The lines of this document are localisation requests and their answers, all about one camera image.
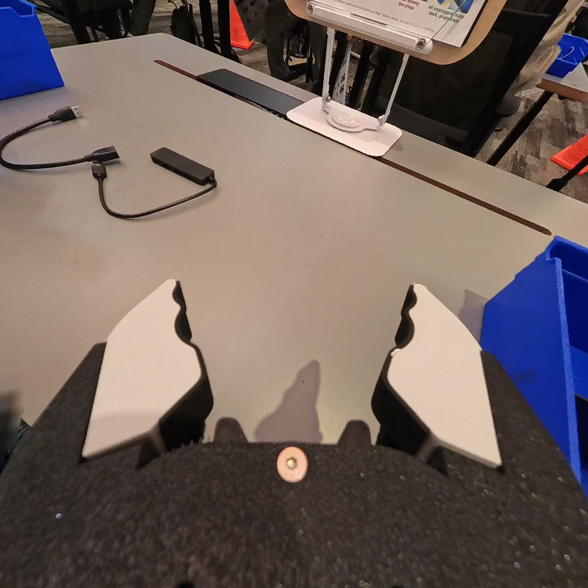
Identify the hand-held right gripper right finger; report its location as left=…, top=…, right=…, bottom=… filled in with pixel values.
left=370, top=283, right=502, bottom=474

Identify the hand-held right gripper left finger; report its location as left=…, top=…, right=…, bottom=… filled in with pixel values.
left=82, top=278, right=215, bottom=469

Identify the black usb hub with cable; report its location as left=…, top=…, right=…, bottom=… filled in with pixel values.
left=91, top=147, right=218, bottom=219

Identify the black braided usb extension cable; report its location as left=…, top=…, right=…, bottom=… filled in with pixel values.
left=0, top=105, right=121, bottom=171

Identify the white stand with instruction board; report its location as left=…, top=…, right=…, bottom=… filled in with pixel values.
left=284, top=0, right=508, bottom=157

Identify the orange traffic cone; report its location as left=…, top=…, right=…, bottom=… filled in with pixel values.
left=230, top=0, right=254, bottom=50
left=550, top=134, right=588, bottom=176

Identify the black office chair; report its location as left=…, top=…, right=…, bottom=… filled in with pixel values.
left=32, top=0, right=157, bottom=44
left=363, top=0, right=552, bottom=157

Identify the small blue plastic bin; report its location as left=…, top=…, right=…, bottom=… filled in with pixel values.
left=548, top=33, right=588, bottom=78

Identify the black backpack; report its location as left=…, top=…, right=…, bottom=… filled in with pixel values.
left=170, top=0, right=203, bottom=44

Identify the printed instruction sheet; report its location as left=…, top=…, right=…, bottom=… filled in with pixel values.
left=317, top=0, right=488, bottom=48

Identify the black table cable cover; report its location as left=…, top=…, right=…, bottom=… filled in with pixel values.
left=198, top=69, right=304, bottom=118

